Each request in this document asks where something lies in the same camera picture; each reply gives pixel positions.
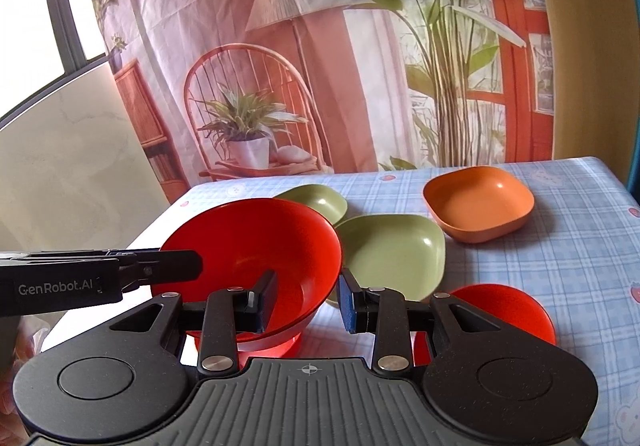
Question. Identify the green square plate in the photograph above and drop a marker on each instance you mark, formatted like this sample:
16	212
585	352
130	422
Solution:
323	199
402	252

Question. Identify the red round bowl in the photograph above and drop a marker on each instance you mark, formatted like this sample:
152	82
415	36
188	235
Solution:
512	306
240	240

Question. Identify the yellow wooden panel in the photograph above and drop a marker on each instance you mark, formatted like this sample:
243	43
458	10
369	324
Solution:
596	81

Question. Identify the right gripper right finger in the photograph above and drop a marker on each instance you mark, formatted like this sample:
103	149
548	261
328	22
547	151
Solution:
381	312

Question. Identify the blue plaid tablecloth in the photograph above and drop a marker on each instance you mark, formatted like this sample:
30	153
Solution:
578	256

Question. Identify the orange square plate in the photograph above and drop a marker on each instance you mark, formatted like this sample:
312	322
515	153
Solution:
478	203

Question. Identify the printed room backdrop cloth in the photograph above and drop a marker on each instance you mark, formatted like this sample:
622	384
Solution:
223	89

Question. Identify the dark window frame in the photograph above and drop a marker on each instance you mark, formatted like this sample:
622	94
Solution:
44	45

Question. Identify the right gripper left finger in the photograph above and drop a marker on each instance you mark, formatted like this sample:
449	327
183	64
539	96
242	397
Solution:
229	312

